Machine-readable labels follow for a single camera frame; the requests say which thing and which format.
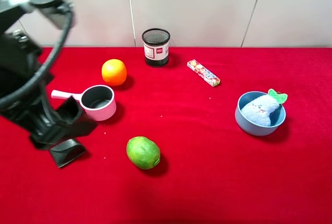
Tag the pink saucepan with handle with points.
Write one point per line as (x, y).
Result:
(98, 101)

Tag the black mesh pen holder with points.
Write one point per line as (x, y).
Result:
(156, 46)

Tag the black leather glasses case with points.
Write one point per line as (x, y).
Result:
(66, 152)

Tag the red candy stick pack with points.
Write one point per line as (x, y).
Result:
(203, 72)

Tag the blue plush toy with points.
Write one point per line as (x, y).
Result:
(259, 110)

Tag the red tablecloth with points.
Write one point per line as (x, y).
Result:
(210, 170)

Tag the green lime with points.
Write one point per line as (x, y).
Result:
(143, 152)

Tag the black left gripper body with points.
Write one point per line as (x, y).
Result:
(31, 111)

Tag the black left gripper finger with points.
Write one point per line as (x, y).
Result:
(62, 133)
(69, 114)

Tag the light blue bowl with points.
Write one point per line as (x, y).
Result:
(277, 118)

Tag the orange fruit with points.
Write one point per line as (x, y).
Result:
(114, 72)

